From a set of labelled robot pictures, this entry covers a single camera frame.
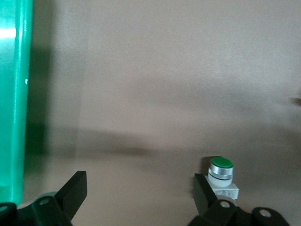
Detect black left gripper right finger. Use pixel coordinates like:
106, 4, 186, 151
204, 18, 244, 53
188, 173, 289, 226

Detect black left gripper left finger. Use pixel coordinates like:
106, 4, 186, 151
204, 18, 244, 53
0, 171, 87, 226

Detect green push button switch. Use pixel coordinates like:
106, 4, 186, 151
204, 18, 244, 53
194, 156, 240, 201

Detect green plastic tray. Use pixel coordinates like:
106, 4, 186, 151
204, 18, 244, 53
0, 0, 33, 206

